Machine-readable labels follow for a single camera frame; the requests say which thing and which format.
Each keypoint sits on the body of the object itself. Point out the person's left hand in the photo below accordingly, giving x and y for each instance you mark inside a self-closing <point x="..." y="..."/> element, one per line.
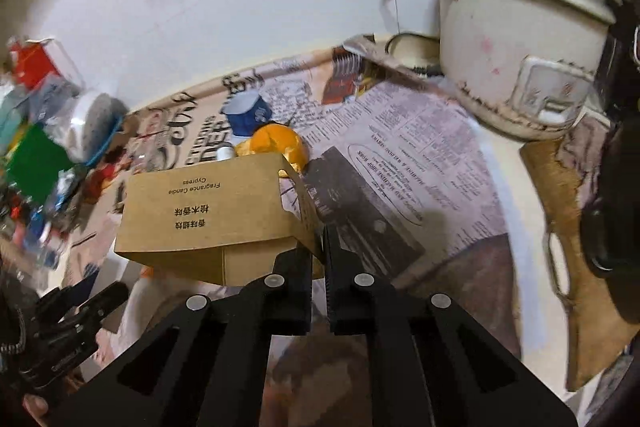
<point x="36" y="409"/>

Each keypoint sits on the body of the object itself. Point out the black clay pot yellow lid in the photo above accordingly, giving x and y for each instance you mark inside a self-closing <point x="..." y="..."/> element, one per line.
<point x="620" y="207"/>

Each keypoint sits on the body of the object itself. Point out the newspaper sheet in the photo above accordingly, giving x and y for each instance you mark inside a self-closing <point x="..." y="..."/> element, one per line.
<point x="400" y="132"/>

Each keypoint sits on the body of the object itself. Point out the white rice cooker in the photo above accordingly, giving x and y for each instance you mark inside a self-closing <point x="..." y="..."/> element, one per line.
<point x="500" y="32"/>

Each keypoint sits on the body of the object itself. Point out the black container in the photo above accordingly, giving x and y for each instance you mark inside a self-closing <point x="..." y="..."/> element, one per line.
<point x="617" y="72"/>

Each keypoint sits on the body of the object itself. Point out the cardboard box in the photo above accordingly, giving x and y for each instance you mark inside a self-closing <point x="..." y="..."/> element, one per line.
<point x="200" y="212"/>

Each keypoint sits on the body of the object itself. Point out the blue paper cup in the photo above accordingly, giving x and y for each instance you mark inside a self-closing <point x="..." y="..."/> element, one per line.
<point x="247" y="112"/>

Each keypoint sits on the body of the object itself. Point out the green box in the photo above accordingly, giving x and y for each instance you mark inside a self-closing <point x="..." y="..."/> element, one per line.
<point x="37" y="159"/>

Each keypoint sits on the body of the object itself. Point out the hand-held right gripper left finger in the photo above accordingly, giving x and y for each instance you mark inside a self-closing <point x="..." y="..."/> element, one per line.
<point x="292" y="267"/>

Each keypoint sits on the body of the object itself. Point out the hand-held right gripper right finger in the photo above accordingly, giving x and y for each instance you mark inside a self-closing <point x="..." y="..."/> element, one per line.
<point x="340" y="267"/>

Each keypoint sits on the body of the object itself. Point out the wooden cutting board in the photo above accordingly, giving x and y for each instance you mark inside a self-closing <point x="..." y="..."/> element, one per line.
<point x="560" y="187"/>

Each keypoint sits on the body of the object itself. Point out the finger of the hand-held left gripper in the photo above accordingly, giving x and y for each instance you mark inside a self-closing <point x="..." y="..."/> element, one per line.
<point x="102" y="302"/>
<point x="52" y="304"/>

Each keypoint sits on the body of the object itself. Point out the red plastic container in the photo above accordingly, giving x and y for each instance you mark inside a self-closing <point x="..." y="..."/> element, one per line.
<point x="35" y="64"/>

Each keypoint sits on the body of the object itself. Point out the blue bowl with white strainer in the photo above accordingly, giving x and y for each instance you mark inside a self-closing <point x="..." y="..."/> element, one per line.
<point x="95" y="119"/>

